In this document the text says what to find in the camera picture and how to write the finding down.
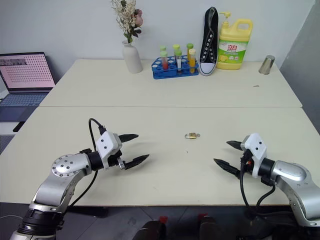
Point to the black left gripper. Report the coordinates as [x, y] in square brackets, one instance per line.
[118, 161]

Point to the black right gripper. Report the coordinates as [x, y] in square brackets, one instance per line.
[246, 160]

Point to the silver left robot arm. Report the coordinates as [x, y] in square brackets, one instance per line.
[61, 172]

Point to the green-capped tube white label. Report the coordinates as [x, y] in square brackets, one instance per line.
[178, 60]

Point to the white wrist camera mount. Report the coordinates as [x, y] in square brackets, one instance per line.
[257, 150]
[107, 145]

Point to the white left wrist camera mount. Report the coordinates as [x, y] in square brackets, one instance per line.
[107, 145]

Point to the lime-capped test tube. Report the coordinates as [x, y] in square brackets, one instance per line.
[176, 47]

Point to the small brass padlock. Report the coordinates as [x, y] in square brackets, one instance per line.
[190, 135]

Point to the white ceramic vase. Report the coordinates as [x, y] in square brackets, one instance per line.
[132, 58]

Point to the open laptop computer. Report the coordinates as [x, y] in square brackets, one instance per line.
[25, 75]

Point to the dark rounded shape red top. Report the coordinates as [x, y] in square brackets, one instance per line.
[153, 230]
[207, 228]

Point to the dried flower bouquet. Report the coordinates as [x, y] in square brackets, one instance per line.
[127, 17]

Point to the blue test tube rack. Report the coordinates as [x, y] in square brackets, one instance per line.
[172, 72]

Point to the yellow-capped tube orange liquid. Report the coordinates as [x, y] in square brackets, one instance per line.
[192, 58]

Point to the yellow dish soap bottle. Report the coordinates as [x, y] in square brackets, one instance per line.
[232, 45]

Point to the silver metal cup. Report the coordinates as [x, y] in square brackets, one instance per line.
[267, 65]

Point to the black canvas sneaker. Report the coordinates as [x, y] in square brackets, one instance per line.
[208, 50]

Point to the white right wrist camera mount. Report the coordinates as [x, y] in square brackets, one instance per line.
[257, 150]

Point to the green-capped tube red liquid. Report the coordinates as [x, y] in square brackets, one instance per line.
[164, 61]

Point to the green-capped tube orange liquid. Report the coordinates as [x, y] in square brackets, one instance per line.
[190, 46]

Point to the green-capped test tube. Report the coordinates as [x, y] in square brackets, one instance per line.
[163, 48]

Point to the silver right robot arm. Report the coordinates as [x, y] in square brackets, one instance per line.
[292, 175]

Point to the grey partition panel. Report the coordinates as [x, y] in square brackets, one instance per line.
[305, 62]

